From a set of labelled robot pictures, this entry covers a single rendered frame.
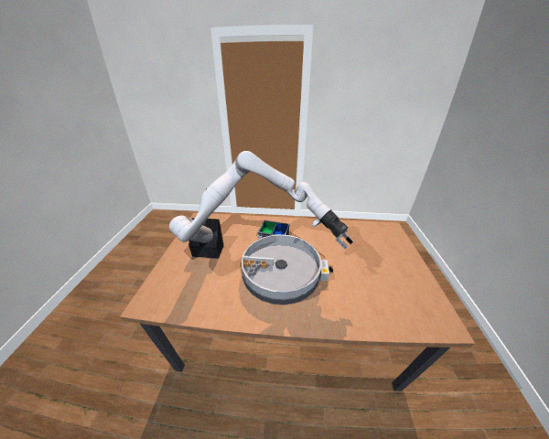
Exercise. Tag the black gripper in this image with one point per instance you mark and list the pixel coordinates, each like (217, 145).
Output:
(326, 216)

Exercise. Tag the green and blue divided bin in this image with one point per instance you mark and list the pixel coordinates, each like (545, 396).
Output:
(269, 228)

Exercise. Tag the grey round turntable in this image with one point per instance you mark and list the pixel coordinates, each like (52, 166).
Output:
(292, 264)

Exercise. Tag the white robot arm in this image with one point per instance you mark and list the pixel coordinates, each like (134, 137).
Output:
(221, 188)

